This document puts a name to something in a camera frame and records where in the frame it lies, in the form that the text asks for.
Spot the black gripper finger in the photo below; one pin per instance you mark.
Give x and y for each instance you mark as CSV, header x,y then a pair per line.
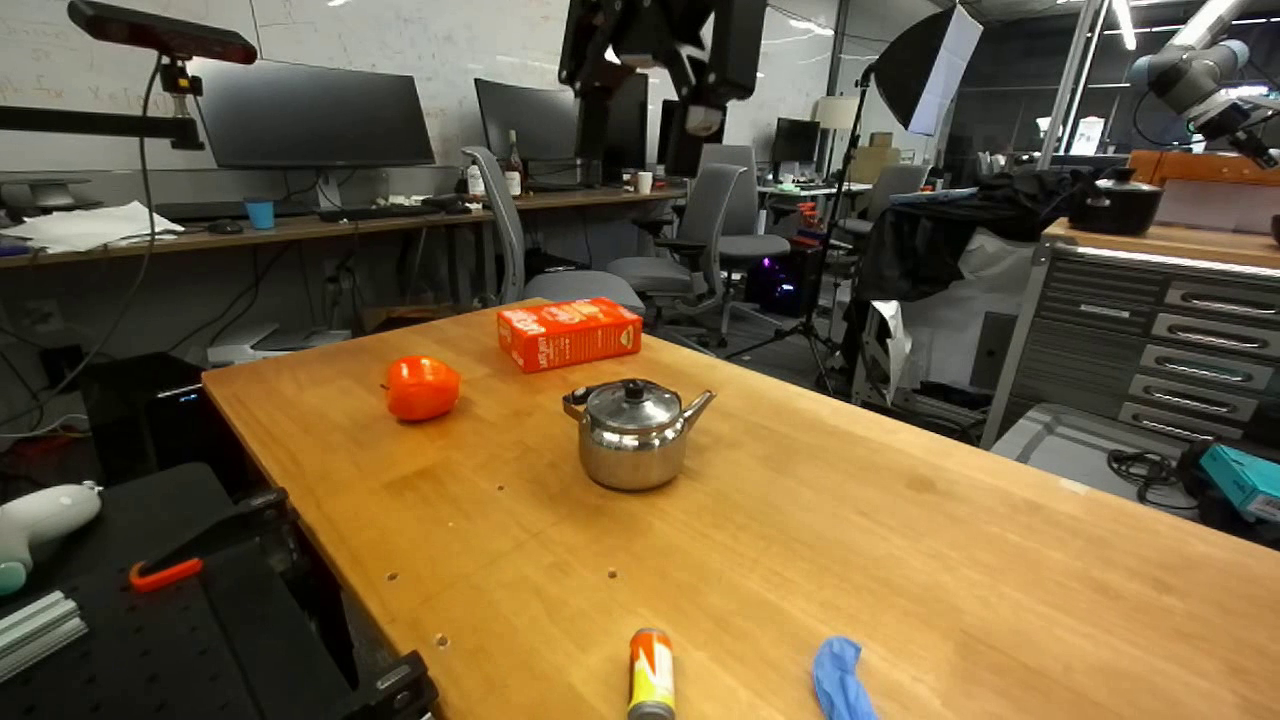
x,y
592,44
741,44

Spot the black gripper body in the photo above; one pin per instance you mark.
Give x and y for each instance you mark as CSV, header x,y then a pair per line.
x,y
665,35

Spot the silver kettle lid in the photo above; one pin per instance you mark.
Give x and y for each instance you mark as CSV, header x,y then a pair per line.
x,y
633,406

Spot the grey background robot arm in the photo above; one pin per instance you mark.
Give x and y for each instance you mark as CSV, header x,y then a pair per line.
x,y
1185,79

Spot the silver metal kettle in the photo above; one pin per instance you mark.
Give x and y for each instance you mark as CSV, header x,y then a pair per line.
x,y
633,461

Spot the narrow dark monitor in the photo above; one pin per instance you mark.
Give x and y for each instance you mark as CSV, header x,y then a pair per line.
x,y
633,134

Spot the medium black monitor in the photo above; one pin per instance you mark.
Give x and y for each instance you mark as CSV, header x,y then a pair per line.
x,y
525,134

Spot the small black monitor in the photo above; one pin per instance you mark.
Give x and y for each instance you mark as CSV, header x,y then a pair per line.
x,y
674,151

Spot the dark glass bottle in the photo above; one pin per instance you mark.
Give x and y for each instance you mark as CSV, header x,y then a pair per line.
x,y
513,167

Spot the grey office chair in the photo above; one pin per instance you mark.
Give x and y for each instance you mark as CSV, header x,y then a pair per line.
x,y
754,244
703,214

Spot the black softbox light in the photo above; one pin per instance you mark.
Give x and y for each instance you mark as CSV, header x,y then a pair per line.
x,y
921,66

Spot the black light stand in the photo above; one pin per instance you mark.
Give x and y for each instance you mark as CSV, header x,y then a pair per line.
x,y
841,227

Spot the black keyboard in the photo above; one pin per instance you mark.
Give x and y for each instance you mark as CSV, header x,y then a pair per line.
x,y
387,210

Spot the black cloth pile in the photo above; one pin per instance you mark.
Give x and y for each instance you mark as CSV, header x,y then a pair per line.
x,y
932,240

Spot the orange cracker box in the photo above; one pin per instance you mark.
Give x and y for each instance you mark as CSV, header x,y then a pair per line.
x,y
565,332

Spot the large black monitor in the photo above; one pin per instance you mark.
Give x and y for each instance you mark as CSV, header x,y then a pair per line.
x,y
315,119

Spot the long wooden desk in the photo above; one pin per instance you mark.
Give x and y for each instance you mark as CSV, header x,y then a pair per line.
x,y
335,227

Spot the blue cup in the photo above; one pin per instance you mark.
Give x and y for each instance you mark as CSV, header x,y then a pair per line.
x,y
260,214

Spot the orange toy bell pepper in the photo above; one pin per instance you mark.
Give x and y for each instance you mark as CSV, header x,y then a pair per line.
x,y
423,390

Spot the black pot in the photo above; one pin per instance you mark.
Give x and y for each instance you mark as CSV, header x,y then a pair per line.
x,y
1115,210

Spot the grey drawer cabinet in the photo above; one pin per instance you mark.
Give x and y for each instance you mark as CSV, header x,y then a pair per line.
x,y
1107,332

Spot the orange wooden box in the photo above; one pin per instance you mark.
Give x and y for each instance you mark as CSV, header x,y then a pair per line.
x,y
1203,171

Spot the grey plastic bin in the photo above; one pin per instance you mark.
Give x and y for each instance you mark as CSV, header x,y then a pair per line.
x,y
1066,444

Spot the white paper pile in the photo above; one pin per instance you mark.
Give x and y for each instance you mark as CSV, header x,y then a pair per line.
x,y
87,227

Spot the black computer case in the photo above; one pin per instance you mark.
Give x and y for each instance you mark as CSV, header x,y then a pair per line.
x,y
145,414

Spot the orange yellow tube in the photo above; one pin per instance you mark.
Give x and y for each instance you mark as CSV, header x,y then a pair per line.
x,y
649,682

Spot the blue crumpled cloth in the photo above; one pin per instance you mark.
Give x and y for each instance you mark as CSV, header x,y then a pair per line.
x,y
841,682

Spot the aluminium extrusion bar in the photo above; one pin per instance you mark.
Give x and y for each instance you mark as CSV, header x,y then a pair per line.
x,y
40,632

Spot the grey chair curved frame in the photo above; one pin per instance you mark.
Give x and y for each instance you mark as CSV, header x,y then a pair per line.
x,y
581,285

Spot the black stereo camera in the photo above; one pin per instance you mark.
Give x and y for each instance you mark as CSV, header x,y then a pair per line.
x,y
163,31

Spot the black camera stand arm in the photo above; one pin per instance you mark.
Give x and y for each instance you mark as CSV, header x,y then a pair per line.
x,y
93,125

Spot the black robot mount table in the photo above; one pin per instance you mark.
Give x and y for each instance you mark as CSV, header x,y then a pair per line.
x,y
135,654

